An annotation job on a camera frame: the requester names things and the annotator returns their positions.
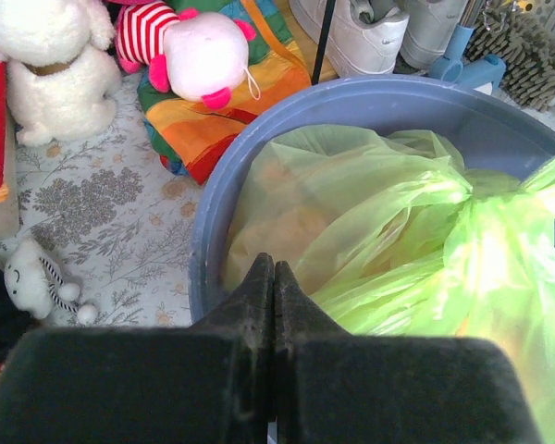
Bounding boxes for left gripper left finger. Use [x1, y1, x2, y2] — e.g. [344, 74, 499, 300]
[0, 254, 275, 443]

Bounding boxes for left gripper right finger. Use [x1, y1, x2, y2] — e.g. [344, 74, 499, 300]
[274, 262, 540, 443]

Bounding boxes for green plastic trash bag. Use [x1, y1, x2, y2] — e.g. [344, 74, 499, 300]
[222, 125, 555, 443]

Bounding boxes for blue trash bin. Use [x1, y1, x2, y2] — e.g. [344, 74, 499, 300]
[189, 75, 555, 321]

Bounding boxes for small white plush toy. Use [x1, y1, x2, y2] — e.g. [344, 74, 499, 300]
[4, 237, 98, 326]

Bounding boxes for rainbow striped cloth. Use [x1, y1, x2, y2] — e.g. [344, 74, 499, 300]
[137, 1, 311, 184]

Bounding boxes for pink pig plush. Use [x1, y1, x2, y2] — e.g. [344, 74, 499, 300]
[115, 1, 261, 110]

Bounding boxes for white fluffy plush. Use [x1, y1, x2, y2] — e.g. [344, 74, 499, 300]
[0, 0, 122, 147]

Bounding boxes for white sneaker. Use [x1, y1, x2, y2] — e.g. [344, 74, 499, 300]
[398, 0, 467, 69]
[289, 0, 411, 78]

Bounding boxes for grey chenille mop head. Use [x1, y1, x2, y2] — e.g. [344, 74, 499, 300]
[465, 1, 555, 112]

